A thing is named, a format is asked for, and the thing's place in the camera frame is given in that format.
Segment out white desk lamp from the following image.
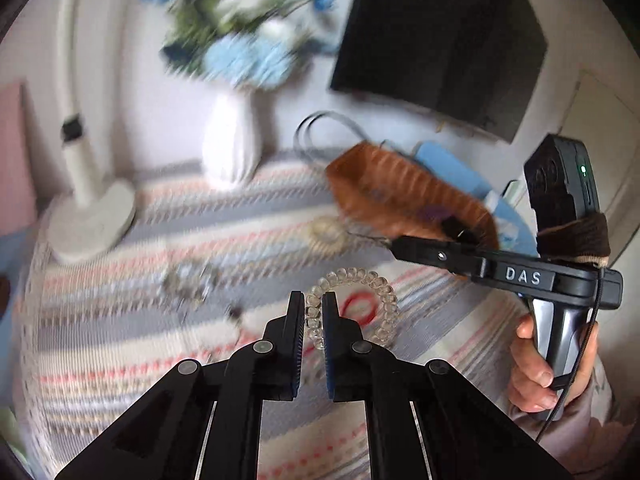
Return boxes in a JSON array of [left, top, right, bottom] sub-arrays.
[[47, 0, 136, 266]]

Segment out white ribbed vase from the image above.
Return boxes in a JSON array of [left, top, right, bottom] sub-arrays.
[[200, 86, 262, 193]]

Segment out black looped cable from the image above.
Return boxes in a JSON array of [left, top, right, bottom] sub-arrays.
[[293, 109, 371, 166]]

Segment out black monitor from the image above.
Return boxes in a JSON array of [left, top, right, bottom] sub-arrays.
[[330, 0, 548, 142]]

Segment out silver bead bracelet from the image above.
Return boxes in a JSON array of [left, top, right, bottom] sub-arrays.
[[162, 259, 222, 304]]

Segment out brown wicker basket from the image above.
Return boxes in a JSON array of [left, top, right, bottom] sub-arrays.
[[326, 142, 499, 249]]

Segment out person right hand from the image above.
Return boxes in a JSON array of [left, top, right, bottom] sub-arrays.
[[508, 314, 599, 413]]

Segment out cream spiral hair tie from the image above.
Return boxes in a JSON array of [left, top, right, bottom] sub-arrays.
[[307, 216, 350, 254]]

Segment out clear spiral hair tie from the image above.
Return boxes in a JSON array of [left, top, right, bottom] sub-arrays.
[[304, 268, 400, 356]]

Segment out red string bracelet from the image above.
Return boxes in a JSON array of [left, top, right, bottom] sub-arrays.
[[240, 288, 381, 356]]

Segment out striped woven table mat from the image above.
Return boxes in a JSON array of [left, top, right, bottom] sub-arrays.
[[12, 154, 542, 480]]

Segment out blue white artificial flowers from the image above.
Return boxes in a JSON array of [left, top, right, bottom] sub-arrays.
[[142, 0, 337, 91]]

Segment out pink folder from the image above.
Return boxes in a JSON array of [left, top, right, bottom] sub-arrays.
[[0, 81, 37, 236]]

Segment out purple scrunchie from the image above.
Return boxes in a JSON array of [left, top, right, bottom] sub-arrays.
[[419, 205, 452, 223]]

